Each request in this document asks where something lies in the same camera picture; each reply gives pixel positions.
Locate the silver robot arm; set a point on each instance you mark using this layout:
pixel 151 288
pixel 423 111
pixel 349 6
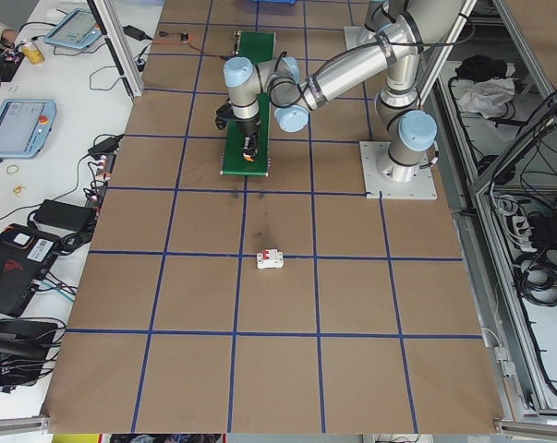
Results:
pixel 352 69
pixel 374 14

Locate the person hand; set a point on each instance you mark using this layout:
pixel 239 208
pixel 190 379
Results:
pixel 9 37

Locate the green belt conveyor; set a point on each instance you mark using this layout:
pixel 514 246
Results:
pixel 255 46

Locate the small controller circuit board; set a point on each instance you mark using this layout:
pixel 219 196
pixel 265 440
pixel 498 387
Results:
pixel 184 36

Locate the white red circuit breaker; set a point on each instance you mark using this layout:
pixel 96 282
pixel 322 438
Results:
pixel 270 262

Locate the small black power plug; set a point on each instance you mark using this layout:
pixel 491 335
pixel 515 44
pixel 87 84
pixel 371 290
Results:
pixel 141 61

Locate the blue plastic storage bin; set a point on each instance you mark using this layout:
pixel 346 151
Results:
pixel 271 2

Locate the black barrel jack lead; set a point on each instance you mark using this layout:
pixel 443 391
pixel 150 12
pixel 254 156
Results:
pixel 161 33

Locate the black power adapter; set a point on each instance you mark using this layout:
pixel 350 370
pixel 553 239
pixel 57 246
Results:
pixel 105 144

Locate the power strip with plugs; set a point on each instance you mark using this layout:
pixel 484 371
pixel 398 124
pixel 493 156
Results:
pixel 100 177

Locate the large black power brick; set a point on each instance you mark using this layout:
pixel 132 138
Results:
pixel 63 214

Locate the light blue teach pendant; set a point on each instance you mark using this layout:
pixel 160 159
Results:
pixel 72 28
pixel 15 127

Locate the yellow rubber band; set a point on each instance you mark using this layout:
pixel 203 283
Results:
pixel 18 188
pixel 8 171

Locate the white cloth bundle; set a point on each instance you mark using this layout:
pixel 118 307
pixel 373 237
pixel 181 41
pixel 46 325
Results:
pixel 483 99

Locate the black cloth bundle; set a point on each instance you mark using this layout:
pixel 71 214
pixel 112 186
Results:
pixel 481 67

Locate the black laptop with labels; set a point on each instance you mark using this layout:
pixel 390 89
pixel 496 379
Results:
pixel 10 277

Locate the white power strip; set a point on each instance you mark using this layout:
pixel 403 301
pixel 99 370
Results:
pixel 520 228

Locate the black adapter block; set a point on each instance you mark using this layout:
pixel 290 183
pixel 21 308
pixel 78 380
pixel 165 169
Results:
pixel 541 228

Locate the black desktop device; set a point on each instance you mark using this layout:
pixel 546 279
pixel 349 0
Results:
pixel 15 339

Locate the aluminium profile bar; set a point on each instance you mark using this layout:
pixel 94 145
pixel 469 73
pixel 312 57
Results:
pixel 534 424
pixel 15 425

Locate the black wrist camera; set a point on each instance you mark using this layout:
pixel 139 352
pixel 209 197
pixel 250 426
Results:
pixel 223 117

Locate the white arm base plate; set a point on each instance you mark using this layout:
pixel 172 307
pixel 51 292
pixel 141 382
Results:
pixel 421 189
pixel 352 37

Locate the slanted aluminium profile post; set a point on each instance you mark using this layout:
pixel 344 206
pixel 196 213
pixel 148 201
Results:
pixel 124 60

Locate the V-shaped aluminium frame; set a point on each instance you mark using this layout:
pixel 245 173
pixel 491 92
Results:
pixel 488 295

